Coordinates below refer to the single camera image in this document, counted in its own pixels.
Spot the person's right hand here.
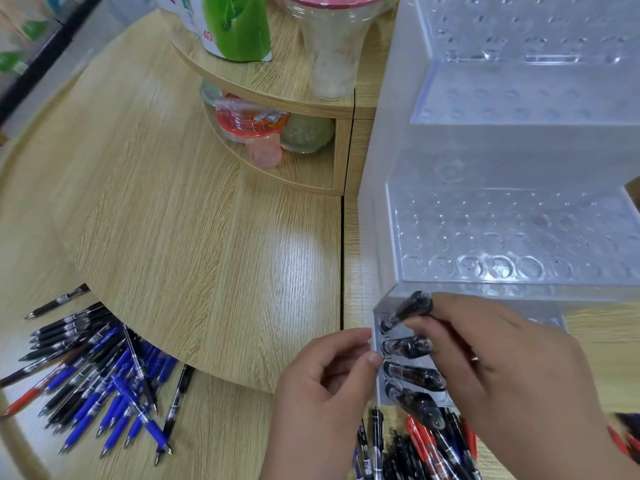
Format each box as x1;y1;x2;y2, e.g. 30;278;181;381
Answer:
402;293;632;480

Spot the person's left hand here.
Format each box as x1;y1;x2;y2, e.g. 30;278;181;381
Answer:
259;327;385;480

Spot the black click pen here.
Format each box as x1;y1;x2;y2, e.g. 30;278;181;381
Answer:
379;334;434;360
383;383;447;431
379;290;435;335
381;360;447;393

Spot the pile of red blue pens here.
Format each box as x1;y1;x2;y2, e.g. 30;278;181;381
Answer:
606;412;640;461

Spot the pile of black red pens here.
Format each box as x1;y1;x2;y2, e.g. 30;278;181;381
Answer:
352;407;484;480

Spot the pile of blue black pens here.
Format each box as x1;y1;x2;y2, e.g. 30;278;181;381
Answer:
0;283;197;467

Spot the clear tiered pen holder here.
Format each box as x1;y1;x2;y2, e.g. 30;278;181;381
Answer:
357;0;640;411

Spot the pale green jelly cup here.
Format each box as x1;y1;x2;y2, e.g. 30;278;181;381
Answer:
279;113;337;155

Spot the red lid pink jelly cup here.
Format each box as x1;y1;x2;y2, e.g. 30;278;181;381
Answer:
215;94;291;170

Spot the wooden round tier stand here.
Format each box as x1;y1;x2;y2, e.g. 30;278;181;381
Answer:
169;0;357;197

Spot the clear cup with red lid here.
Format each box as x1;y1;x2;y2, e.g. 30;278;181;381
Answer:
273;0;395;102

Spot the green jelly pouch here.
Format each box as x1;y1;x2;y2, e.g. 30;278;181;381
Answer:
199;0;274;63

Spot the background store shelf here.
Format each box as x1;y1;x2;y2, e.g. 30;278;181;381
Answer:
0;0;102;127

